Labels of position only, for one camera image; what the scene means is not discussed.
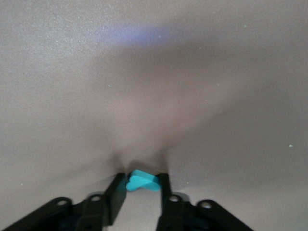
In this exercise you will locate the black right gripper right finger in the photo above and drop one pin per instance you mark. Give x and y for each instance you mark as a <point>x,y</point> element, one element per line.
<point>173,211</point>

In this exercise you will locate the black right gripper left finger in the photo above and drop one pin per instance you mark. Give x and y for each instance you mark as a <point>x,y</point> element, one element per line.
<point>115,199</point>

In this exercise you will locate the teal foam letter l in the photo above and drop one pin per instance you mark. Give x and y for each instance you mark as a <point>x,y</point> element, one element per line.
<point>142,183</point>

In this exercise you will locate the brown table cover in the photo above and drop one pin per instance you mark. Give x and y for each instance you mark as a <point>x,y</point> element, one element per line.
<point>72,72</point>

